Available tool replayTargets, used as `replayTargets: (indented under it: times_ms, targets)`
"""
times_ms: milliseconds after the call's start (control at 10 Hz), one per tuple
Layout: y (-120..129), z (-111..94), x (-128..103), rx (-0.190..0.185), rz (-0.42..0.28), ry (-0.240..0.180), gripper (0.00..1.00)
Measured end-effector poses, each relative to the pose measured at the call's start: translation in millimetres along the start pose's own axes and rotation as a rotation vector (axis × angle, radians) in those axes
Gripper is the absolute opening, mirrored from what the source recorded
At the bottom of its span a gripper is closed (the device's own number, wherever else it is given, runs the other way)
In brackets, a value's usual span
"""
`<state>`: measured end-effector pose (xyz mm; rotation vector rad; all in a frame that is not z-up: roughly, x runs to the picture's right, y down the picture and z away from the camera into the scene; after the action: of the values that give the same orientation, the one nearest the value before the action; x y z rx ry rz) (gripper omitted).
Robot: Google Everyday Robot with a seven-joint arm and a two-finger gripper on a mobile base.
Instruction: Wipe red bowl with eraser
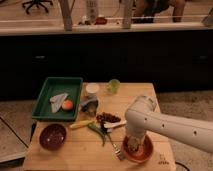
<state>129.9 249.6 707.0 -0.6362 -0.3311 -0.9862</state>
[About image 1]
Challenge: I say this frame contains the orange-red bowl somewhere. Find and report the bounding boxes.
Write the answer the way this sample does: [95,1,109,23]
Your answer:
[122,135,153,163]

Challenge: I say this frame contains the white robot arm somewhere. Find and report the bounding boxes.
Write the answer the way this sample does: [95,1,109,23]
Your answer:
[125,95,213,153]

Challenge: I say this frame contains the dark maroon bowl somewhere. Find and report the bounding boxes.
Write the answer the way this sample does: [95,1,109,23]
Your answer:
[39,124,66,151]

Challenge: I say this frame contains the dark red grapes bunch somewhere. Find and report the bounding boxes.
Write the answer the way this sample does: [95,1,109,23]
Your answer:
[96,112,121,123]

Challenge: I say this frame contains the green chili pepper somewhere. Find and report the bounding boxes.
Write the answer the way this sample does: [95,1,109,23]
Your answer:
[87,123,106,146]

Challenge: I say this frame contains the yellow banana toy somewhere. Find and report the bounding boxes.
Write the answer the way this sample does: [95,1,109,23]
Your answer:
[69,120,94,129]

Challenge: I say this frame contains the green translucent cup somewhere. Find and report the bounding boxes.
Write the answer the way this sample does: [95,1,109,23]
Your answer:
[108,79,120,94]

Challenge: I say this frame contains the white round container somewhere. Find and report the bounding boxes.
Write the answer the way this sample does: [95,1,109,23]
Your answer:
[86,83,100,97]

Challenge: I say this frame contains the orange fruit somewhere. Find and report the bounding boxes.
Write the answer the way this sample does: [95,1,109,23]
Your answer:
[62,100,73,111]

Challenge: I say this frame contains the grey folded cloth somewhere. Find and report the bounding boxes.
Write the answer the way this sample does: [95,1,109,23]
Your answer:
[50,93,68,113]

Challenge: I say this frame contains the green plastic tray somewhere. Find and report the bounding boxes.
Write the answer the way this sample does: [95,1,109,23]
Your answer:
[32,77,83,122]

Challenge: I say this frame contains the red object on floor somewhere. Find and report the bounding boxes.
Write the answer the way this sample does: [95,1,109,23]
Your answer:
[95,17,107,25]

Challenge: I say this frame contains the seated person legs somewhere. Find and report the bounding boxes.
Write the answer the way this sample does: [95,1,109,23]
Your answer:
[133,0,186,24]

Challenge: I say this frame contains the black office chair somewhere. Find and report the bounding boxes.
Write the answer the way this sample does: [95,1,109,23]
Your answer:
[22,0,53,14]

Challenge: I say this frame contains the white handled brush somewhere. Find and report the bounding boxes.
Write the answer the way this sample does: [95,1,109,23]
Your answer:
[104,120,126,129]

